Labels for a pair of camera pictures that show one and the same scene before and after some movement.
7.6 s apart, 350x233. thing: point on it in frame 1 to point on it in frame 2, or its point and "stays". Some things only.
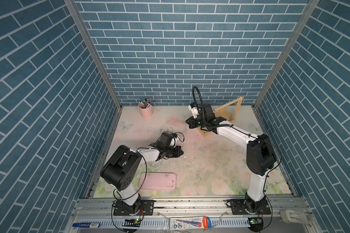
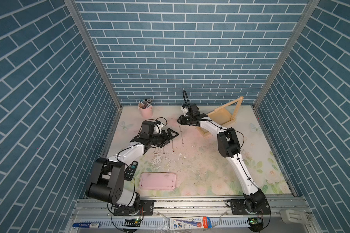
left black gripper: x=177 y=148 to x=164 y=138
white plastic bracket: x=293 y=216 stays
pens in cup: x=145 y=104 stays
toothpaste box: x=191 y=223 stays
